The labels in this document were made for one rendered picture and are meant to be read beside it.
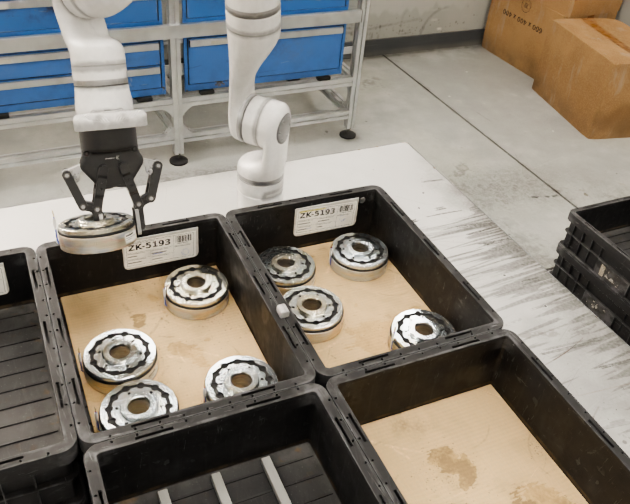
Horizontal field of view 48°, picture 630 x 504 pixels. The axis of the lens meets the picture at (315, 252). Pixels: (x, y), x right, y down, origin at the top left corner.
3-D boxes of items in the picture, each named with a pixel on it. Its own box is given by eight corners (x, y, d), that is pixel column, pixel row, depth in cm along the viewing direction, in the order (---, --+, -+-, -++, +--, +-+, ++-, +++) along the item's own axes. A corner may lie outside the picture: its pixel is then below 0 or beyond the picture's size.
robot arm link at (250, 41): (240, -11, 122) (290, 1, 120) (246, 121, 141) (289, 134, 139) (213, 11, 116) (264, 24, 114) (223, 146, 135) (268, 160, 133)
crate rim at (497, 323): (222, 222, 121) (222, 210, 119) (376, 194, 132) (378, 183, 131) (319, 391, 93) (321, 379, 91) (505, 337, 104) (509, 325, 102)
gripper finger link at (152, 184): (155, 160, 98) (141, 199, 99) (168, 164, 99) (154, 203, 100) (152, 157, 101) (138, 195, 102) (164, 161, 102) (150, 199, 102)
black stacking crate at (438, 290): (223, 266, 127) (223, 214, 120) (369, 236, 138) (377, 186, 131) (314, 436, 99) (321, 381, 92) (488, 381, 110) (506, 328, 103)
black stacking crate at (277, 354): (47, 303, 116) (36, 247, 109) (221, 267, 126) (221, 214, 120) (93, 506, 88) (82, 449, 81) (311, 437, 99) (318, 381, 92)
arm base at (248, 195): (233, 231, 153) (234, 162, 143) (275, 227, 155) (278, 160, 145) (240, 257, 146) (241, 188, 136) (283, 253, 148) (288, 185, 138)
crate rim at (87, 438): (36, 256, 110) (34, 244, 108) (222, 222, 121) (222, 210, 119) (82, 460, 82) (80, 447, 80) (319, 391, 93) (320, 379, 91)
